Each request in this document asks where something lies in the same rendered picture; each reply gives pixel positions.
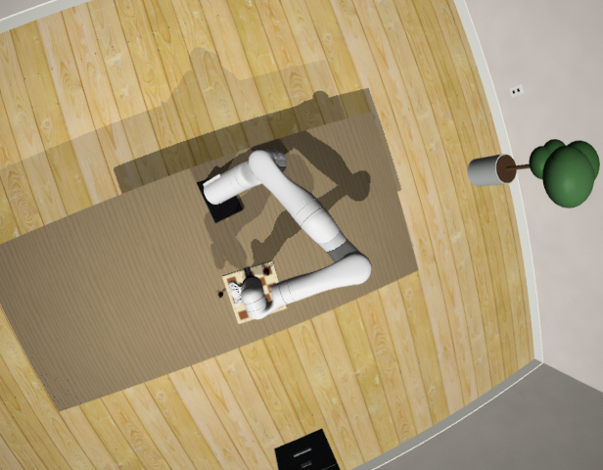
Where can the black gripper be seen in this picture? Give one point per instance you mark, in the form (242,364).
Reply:
(248,274)

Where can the brown and cream chessboard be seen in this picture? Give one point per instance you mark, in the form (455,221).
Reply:
(267,281)

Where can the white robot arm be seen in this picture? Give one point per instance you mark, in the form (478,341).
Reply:
(350,267)

